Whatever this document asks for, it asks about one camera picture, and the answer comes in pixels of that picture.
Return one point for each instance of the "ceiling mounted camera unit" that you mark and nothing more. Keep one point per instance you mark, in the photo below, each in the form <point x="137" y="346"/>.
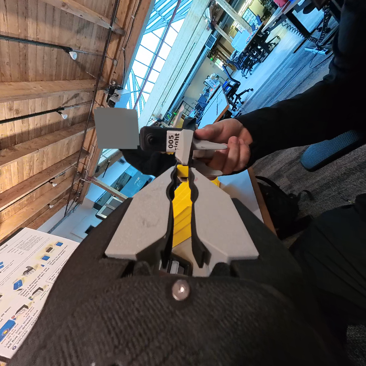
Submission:
<point x="117" y="95"/>

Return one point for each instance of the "person's right forearm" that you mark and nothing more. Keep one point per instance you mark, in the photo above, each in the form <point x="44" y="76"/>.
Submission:
<point x="300" y="114"/>

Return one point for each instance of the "blue chair seat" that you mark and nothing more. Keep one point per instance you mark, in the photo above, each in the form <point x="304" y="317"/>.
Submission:
<point x="328" y="148"/>

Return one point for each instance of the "long white work table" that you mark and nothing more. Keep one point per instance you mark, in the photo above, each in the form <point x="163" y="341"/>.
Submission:
<point x="217" y="105"/>

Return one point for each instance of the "black backpack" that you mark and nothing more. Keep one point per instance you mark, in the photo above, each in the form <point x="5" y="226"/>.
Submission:
<point x="280" y="206"/>

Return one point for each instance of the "yellow plastic bin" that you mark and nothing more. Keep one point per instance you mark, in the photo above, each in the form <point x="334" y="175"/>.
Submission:
<point x="181" y="211"/>

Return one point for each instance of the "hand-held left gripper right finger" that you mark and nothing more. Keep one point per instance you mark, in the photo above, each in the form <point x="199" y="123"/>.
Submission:
<point x="223" y="228"/>

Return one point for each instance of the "person's right hand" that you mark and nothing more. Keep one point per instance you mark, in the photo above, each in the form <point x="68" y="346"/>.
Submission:
<point x="237" y="154"/>

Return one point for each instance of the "black office chair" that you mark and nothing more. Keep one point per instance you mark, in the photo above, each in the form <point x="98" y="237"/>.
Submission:
<point x="237" y="85"/>

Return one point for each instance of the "person's dark clothing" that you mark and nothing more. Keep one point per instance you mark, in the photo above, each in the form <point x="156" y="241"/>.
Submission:
<point x="328" y="271"/>

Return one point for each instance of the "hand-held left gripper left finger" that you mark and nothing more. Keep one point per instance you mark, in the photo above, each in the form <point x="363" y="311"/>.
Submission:
<point x="140" y="226"/>

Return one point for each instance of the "illustrated instruction poster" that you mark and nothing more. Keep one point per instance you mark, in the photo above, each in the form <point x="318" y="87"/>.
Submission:
<point x="28" y="286"/>

